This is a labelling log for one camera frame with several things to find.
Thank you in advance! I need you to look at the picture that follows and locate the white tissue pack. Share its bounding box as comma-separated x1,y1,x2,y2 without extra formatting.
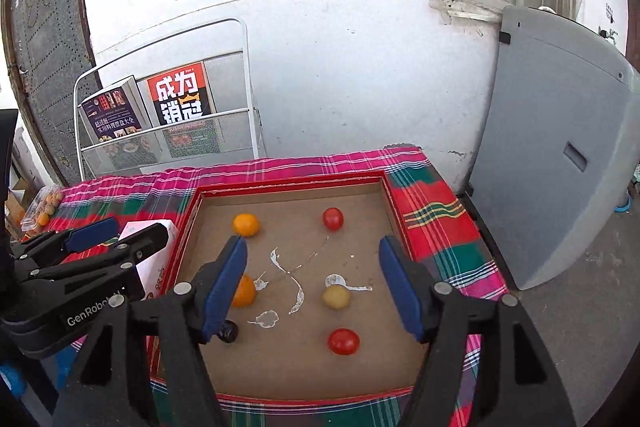
117,219,180,303

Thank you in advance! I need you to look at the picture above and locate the studded grey metal door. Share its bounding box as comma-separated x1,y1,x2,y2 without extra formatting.
0,0,98,185

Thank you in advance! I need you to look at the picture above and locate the red green plaid tablecloth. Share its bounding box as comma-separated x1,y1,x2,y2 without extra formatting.
20,146,508,427

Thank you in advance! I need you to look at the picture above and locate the clear plastic fruit container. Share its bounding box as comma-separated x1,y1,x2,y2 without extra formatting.
20,187,65,238

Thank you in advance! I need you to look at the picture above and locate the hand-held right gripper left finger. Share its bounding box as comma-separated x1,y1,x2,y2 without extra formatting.
52,234,249,427

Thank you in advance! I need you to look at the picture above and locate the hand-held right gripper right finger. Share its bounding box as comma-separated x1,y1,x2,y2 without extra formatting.
378,235,576,427

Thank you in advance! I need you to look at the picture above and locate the orange and black book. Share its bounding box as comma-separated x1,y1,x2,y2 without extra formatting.
146,62,221,158

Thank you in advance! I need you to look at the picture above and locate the dark blue cookbook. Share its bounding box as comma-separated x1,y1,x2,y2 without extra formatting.
80,76,151,168

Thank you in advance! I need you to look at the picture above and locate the red cardboard box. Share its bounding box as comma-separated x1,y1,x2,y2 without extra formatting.
148,172,481,408

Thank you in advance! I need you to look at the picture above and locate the small wall notice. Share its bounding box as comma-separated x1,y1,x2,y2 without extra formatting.
600,2,618,45

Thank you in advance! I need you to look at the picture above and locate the yellow-green round fruit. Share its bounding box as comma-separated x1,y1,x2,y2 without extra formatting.
322,285,351,311

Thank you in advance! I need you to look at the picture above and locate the white metal mesh rack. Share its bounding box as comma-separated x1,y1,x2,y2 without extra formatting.
74,18,261,180

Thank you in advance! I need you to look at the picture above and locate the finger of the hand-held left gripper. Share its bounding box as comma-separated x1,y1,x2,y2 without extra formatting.
19,222,170,283
9,217,121,268

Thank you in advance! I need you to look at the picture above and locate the brown cardboard box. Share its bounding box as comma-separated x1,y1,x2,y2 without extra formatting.
5,177,38,228

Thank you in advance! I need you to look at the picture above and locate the large orange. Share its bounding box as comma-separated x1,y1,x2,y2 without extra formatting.
231,274,257,309

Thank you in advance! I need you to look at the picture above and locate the grey plastic appliance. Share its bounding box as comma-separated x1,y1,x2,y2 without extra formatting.
465,4,640,292

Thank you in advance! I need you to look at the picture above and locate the dark purple plum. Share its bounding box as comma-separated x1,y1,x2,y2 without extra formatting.
216,319,239,344

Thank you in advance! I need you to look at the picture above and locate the blue plastic object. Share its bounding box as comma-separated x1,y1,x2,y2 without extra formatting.
0,364,28,400

